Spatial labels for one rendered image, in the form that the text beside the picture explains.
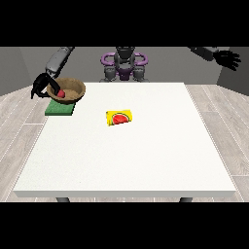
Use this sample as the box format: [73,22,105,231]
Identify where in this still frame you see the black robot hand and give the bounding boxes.
[212,50,242,72]
[30,72,62,100]

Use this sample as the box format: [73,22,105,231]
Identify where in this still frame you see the brown wooden bowl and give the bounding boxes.
[46,77,87,105]

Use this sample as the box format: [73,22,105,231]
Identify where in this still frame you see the green square pad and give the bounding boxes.
[44,98,76,117]

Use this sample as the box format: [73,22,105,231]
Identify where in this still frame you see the yellow cup with melon print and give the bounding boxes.
[105,109,133,127]

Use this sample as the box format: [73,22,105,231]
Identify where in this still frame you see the grey robot trunk purple rings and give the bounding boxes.
[99,46,151,84]

